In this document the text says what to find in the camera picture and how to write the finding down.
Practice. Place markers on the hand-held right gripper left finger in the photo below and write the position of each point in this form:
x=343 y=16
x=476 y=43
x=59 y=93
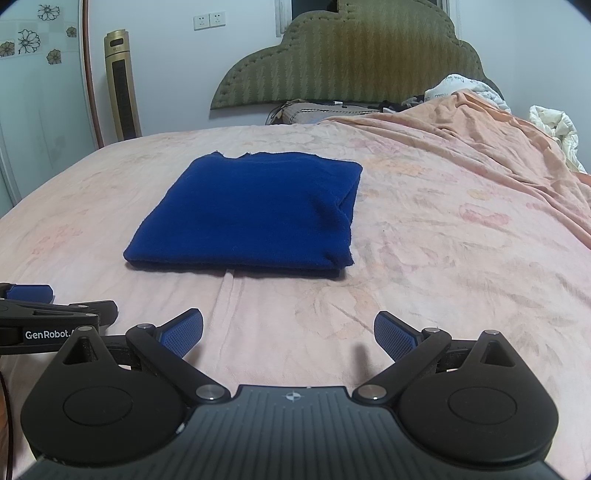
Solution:
x=182 y=333

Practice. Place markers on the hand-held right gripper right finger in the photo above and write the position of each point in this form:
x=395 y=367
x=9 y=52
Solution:
x=395 y=334

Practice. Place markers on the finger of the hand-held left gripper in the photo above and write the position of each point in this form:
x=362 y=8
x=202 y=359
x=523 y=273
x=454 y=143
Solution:
x=69 y=311
x=30 y=293

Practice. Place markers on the blue beaded sweater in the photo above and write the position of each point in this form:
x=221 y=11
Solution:
x=249 y=212

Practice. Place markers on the dark clothes pile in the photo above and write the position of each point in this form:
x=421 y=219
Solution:
x=408 y=104

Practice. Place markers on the pink floral bed sheet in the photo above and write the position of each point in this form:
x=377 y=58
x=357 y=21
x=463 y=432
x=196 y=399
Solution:
x=415 y=277

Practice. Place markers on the flower decal wardrobe door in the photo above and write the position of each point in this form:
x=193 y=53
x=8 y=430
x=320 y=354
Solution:
x=41 y=101

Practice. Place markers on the peach blanket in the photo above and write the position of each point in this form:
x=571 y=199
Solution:
x=485 y=138

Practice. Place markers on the gold tower fan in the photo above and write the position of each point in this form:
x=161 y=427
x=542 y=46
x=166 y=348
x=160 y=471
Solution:
x=122 y=87

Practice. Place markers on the white printed quilt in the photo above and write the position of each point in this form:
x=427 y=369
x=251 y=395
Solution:
x=466 y=87

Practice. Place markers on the green upholstered headboard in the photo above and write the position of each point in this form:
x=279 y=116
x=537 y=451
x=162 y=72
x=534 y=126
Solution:
x=360 y=55

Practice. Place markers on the white framed window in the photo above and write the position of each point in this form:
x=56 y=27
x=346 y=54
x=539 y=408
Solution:
x=304 y=9

